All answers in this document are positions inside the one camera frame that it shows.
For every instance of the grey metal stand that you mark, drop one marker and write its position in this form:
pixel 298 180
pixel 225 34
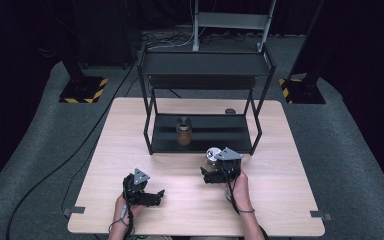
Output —
pixel 231 20

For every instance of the black stand with striped base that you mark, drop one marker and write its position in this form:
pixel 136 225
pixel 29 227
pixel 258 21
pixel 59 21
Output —
pixel 301 90
pixel 83 89

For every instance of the black metal shelf rack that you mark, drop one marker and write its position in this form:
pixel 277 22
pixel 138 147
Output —
pixel 203 65

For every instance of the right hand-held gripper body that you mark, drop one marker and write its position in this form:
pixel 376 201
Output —
pixel 229 163

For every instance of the small dark round object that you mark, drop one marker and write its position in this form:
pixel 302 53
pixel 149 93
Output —
pixel 230 111

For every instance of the person's left hand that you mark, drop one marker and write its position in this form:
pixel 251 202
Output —
pixel 123 208

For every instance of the grey wrist band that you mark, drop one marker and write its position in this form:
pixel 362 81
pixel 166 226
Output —
pixel 246 210

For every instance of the grey table bracket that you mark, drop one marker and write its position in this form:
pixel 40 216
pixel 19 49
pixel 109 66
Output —
pixel 320 215
pixel 74 210

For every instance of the person's right hand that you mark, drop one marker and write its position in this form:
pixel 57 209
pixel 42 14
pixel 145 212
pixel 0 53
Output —
pixel 240 191

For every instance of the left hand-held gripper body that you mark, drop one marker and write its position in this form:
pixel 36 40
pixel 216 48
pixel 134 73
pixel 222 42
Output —
pixel 136 185

